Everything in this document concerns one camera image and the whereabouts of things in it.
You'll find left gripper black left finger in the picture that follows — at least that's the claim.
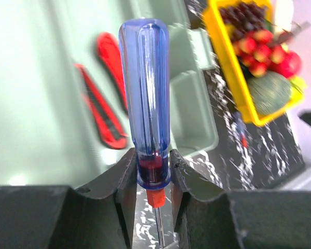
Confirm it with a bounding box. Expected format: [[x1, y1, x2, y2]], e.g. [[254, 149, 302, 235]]
[[0, 149, 137, 248]]

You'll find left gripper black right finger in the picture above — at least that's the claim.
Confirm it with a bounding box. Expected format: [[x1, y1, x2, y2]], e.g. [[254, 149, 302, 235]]
[[170, 149, 311, 248]]

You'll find red utility knife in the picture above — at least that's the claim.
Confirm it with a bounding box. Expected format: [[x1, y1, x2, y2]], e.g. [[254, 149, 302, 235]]
[[96, 32, 128, 115], [75, 63, 128, 150]]

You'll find red handled screwdriver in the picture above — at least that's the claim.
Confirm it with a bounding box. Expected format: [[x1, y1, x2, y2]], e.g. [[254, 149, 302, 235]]
[[233, 111, 248, 150]]

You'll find translucent green tool box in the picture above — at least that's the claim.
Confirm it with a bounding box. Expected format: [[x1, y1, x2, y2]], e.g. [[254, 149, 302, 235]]
[[0, 1, 219, 187]]

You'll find blue handled screwdriver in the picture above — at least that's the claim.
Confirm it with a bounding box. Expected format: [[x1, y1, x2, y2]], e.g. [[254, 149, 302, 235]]
[[119, 18, 171, 248]]

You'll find black marble pattern mat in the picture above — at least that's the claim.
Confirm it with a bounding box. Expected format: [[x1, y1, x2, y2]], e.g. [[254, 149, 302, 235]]
[[133, 1, 305, 248]]

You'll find green melon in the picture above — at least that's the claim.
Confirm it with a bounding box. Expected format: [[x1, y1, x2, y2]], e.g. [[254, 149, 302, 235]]
[[247, 71, 292, 116]]

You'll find green pepper toy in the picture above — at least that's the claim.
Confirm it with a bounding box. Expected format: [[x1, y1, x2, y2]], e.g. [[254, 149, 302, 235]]
[[290, 76, 307, 94]]

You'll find yellow plastic fruit tray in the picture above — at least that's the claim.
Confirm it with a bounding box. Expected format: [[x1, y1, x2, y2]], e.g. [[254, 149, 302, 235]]
[[202, 0, 305, 127]]

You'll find red pomegranate fruit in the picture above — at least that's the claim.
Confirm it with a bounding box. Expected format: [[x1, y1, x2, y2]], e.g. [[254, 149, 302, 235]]
[[270, 51, 302, 78]]

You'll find dark purple grape bunch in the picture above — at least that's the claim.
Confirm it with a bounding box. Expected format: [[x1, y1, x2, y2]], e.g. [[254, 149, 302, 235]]
[[218, 1, 268, 42]]

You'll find white corn cob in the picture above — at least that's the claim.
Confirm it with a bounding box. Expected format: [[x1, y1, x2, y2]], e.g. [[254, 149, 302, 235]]
[[274, 0, 294, 31]]

